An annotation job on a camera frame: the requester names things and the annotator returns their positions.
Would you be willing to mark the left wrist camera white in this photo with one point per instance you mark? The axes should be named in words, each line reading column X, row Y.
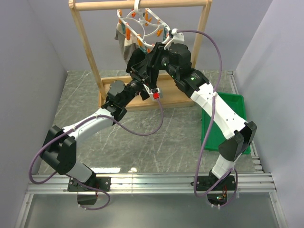
column 153, row 93

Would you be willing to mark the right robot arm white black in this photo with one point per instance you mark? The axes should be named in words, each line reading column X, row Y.
column 238, row 133

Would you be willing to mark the black underwear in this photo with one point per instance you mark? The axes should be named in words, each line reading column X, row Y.
column 154, row 75

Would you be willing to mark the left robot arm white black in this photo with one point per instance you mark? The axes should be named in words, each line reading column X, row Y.
column 60, row 145

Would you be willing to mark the green plastic tray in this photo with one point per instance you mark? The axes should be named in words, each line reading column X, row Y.
column 219, row 130

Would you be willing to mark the wooden hanging rack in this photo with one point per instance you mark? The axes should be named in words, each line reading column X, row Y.
column 172, row 96

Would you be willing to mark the white plastic clip hanger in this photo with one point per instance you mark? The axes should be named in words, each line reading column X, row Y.
column 142, row 23

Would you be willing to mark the aluminium mounting rail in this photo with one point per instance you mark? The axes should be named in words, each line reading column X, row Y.
column 160, row 183

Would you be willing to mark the grey underwear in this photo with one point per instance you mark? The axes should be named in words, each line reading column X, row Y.
column 127, row 47

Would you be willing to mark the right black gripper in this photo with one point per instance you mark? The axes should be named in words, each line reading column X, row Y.
column 157, row 53

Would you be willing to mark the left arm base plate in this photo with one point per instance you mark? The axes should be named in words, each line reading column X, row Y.
column 101, row 183

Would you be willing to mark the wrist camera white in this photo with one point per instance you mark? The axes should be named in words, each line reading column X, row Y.
column 173, row 37
column 153, row 93

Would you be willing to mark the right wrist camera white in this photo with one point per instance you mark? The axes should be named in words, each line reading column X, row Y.
column 173, row 37

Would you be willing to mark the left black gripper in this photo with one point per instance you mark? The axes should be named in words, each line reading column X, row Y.
column 141, row 70

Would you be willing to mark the teal clothes peg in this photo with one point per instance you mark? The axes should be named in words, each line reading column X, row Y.
column 143, row 49

